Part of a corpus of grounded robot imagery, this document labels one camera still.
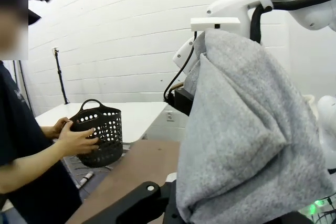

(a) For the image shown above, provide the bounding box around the person's right hand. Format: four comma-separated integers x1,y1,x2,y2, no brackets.
59,128,100,156

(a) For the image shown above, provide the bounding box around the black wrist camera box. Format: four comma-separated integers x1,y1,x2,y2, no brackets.
173,88,196,116

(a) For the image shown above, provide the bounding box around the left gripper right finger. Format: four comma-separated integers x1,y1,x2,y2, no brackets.
272,209,314,224

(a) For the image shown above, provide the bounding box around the person in navy T-shirt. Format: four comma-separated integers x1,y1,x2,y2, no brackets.
0,0,83,224

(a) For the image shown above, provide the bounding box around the black tripod stand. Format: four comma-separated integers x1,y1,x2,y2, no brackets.
52,47,70,105

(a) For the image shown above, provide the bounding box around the person's left hand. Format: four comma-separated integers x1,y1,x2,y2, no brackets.
54,118,74,138

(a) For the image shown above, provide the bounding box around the person's left forearm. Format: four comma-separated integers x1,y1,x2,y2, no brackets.
40,125,57,140

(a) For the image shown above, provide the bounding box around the white cylindrical tube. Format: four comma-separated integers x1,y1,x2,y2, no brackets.
76,171,95,189

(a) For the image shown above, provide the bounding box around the dark grey perforated basket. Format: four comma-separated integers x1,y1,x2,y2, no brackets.
69,99,124,168

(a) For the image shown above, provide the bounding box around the white table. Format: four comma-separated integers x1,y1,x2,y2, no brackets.
35,101,169,145

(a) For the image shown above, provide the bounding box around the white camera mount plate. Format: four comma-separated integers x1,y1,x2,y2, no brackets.
190,17,241,32

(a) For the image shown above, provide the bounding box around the black corrugated cable conduit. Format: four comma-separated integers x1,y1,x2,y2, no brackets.
249,0,336,45

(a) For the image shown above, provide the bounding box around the black coiled cable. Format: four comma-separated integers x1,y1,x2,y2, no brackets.
313,195,336,224

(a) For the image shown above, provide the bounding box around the grey training pants cream drawstring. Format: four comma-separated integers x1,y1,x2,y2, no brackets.
176,29,335,224

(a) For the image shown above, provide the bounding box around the thin black cable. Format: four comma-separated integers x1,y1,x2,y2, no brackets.
163,31,196,103

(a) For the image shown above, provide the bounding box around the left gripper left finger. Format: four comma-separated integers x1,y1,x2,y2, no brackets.
88,181,184,224

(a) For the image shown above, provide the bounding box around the person's right forearm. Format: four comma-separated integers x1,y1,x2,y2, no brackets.
0,139,66,194

